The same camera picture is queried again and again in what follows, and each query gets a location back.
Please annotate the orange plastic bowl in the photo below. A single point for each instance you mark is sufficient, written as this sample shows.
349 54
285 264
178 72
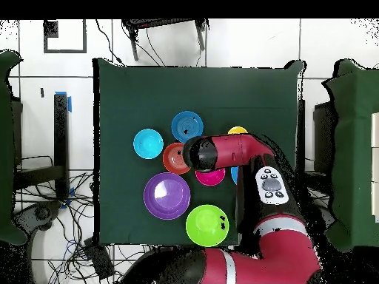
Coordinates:
173 161

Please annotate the pink plastic bowl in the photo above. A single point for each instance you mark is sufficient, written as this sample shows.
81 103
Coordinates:
211 178

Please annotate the small blue plastic bowl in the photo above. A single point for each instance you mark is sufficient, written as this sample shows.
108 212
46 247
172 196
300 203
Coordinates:
183 121

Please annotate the cyan plastic bowl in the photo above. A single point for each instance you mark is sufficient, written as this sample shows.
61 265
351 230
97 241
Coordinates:
148 144

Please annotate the purple plastic bowl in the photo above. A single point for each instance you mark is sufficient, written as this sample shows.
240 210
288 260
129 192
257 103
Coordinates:
167 196

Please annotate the yellow plastic cup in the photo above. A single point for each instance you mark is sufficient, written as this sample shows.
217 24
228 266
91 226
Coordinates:
237 130

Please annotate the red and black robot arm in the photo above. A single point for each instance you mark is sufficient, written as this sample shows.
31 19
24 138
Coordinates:
234 151

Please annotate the large blue plastic bowl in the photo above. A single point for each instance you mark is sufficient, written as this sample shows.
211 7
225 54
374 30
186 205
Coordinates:
234 174

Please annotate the green plastic bowl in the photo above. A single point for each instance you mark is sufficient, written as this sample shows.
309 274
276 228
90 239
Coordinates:
204 224

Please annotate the dark green table cloth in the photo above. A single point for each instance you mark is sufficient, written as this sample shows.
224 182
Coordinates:
133 97

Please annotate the blue tape piece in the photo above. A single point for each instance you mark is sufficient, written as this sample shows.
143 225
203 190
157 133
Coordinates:
69 105
71 192

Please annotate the black cabinet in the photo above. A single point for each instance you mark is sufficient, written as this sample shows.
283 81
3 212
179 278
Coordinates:
324 133

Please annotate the grey office chair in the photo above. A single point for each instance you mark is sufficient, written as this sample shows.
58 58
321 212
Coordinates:
41 213

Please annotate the green covered side table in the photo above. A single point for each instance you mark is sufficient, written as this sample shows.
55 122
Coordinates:
6 148
352 148

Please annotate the black bench frame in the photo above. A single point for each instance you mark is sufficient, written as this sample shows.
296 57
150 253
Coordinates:
60 133

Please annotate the black square frame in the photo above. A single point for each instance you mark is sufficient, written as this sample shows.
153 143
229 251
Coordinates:
51 29

